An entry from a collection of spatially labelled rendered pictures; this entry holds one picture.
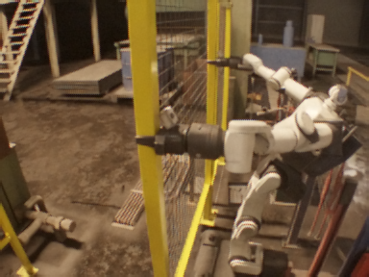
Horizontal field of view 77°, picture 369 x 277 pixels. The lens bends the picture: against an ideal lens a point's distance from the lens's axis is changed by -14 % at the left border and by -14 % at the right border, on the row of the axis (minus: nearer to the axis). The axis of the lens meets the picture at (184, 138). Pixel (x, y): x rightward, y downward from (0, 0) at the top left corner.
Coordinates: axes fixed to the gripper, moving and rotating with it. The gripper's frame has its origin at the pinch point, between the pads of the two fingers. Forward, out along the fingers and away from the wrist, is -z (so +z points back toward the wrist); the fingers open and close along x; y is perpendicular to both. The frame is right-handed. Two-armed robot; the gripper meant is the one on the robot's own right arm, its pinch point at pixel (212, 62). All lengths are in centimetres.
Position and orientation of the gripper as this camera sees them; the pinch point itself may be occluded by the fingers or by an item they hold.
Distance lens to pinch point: 175.9
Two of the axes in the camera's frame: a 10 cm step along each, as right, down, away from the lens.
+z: 9.7, 1.0, -2.2
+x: -2.4, 4.3, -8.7
